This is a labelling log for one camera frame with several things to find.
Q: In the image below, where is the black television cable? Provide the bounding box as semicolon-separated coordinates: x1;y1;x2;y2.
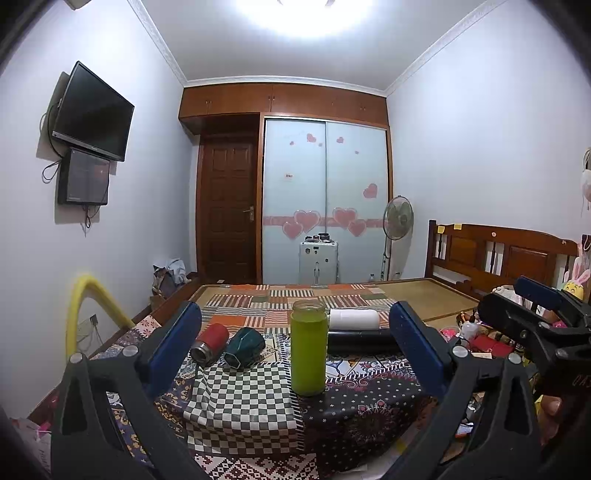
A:
40;98;65;184

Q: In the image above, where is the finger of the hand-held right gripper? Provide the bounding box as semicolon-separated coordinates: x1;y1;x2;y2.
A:
477;292;561;370
514;275;591;329

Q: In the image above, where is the dark green faceted cup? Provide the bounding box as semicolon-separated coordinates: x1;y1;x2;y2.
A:
223;327;267;369

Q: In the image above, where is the black cylindrical cup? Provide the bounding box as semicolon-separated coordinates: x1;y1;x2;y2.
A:
326;328;400;356

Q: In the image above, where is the standing electric fan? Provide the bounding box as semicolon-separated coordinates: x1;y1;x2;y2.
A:
381;195;415;282

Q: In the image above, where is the checkered cloth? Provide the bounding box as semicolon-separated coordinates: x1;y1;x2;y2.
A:
183;353;304;457

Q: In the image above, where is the white cylinder bottle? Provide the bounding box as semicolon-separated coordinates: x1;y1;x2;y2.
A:
328;309;380;331

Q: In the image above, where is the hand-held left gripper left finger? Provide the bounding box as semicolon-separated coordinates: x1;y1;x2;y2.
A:
50;301;218;480

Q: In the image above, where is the patchwork printed blanket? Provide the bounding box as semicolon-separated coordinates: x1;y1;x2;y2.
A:
87;282;467;480

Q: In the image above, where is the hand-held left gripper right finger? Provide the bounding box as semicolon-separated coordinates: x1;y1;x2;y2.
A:
389;301;543;480

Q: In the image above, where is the wardrobe with heart stickers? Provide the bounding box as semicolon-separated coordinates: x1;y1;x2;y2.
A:
260;114;394;286

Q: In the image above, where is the pile of clothes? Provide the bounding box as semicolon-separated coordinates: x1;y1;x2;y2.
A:
152;258;191;297

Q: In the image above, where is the white box appliance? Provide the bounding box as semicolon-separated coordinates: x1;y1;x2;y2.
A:
297;234;341;285

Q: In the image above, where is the ceiling light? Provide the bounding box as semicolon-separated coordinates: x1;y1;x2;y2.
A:
235;0;376;38

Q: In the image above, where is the red box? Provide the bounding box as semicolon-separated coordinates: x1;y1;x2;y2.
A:
470;334;509;357

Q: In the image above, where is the yellow foam tube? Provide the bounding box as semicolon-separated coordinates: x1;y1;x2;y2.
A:
65;274;136;360

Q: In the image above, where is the wooden bed headboard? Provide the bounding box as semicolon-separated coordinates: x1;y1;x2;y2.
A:
427;219;581;302

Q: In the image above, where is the person's right hand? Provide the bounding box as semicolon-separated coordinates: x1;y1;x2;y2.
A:
537;394;566;448

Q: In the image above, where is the brown wooden door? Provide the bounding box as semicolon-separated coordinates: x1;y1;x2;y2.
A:
196;131;260;285

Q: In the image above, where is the wall-mounted black television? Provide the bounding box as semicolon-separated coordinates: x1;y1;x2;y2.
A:
50;60;136;162

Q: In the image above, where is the pink rabbit plush toy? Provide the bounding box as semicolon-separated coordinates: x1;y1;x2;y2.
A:
560;255;591;302

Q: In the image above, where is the black wall box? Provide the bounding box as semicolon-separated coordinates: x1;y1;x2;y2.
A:
57;146;112;207

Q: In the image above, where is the green glass cup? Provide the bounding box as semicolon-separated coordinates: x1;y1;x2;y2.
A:
289;298;330;397

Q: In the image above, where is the red metal cup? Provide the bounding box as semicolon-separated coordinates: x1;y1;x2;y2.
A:
189;322;230;368

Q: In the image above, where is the wooden overhead cabinet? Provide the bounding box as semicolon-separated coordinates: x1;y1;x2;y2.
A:
178;82;389;136

